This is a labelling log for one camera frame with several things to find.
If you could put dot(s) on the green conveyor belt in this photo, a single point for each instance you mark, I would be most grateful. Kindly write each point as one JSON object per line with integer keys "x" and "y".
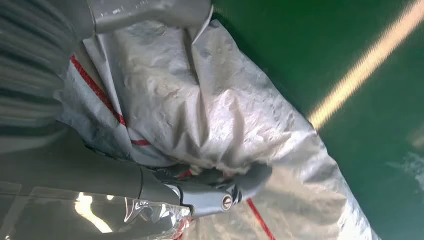
{"x": 364, "y": 165}

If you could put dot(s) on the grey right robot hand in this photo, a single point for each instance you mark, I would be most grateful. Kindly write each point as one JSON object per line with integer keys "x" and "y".
{"x": 66, "y": 185}

